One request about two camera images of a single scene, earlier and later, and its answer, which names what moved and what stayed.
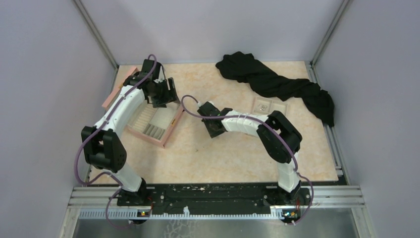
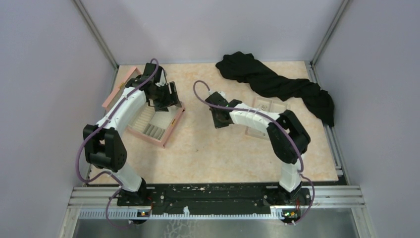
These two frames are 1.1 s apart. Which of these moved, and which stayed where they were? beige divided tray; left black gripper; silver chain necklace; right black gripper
Moved: right black gripper
Stayed: left black gripper; beige divided tray; silver chain necklace
